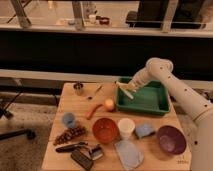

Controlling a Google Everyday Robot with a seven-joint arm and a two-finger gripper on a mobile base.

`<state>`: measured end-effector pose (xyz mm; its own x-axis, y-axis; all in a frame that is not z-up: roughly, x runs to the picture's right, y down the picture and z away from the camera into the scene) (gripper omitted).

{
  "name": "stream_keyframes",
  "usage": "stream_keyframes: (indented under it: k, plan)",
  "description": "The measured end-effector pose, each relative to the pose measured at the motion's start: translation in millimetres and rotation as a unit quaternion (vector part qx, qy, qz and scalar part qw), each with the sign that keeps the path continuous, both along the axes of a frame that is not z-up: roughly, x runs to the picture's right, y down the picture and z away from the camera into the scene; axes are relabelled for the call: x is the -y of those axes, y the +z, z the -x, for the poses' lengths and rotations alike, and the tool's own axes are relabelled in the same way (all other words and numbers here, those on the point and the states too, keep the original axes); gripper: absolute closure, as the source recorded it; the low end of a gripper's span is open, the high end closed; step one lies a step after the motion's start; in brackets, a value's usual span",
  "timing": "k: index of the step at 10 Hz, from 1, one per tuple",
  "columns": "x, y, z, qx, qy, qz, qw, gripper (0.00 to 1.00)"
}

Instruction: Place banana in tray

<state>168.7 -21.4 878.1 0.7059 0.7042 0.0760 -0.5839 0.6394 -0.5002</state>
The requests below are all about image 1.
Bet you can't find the black handled knife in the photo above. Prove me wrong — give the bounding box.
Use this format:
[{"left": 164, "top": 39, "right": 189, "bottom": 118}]
[{"left": 55, "top": 142, "right": 88, "bottom": 153}]

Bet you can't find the bunch of dark grapes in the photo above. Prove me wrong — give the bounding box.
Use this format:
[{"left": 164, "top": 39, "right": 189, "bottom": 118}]
[{"left": 53, "top": 126, "right": 87, "bottom": 146}]

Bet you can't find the small metal cup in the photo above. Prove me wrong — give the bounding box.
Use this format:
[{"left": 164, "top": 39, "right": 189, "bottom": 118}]
[{"left": 73, "top": 82, "right": 84, "bottom": 96}]

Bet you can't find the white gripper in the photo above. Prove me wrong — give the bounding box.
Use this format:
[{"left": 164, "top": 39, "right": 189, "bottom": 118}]
[{"left": 115, "top": 76, "right": 143, "bottom": 99}]

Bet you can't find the small black white scrubber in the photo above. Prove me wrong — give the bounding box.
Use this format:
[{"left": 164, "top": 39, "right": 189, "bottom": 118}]
[{"left": 89, "top": 145, "right": 104, "bottom": 160}]

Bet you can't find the red bowl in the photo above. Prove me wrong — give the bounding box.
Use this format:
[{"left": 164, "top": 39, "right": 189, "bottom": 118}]
[{"left": 92, "top": 118, "right": 118, "bottom": 144}]

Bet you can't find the green plastic tray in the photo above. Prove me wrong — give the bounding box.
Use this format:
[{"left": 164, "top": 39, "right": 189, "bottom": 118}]
[{"left": 116, "top": 81, "right": 170, "bottom": 116}]

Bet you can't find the white cup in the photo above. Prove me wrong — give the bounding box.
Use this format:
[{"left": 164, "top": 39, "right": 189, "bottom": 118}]
[{"left": 118, "top": 118, "right": 135, "bottom": 139}]

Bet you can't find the blue cup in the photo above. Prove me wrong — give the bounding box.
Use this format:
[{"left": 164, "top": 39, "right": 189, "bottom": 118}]
[{"left": 61, "top": 113, "right": 76, "bottom": 128}]

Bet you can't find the peach apple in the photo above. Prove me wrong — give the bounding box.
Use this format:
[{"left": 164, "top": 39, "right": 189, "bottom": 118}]
[{"left": 104, "top": 99, "right": 115, "bottom": 111}]

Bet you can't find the purple bowl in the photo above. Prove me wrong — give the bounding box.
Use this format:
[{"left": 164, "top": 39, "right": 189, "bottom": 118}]
[{"left": 157, "top": 125, "right": 187, "bottom": 155}]

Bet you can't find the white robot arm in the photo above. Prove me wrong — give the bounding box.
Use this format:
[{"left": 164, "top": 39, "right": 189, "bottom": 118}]
[{"left": 116, "top": 58, "right": 213, "bottom": 171}]

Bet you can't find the orange carrot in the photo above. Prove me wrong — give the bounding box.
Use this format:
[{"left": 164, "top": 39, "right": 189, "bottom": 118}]
[{"left": 85, "top": 104, "right": 103, "bottom": 120}]

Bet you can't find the metal spoon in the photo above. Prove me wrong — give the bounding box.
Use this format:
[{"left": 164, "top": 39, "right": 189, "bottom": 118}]
[{"left": 87, "top": 85, "right": 103, "bottom": 100}]

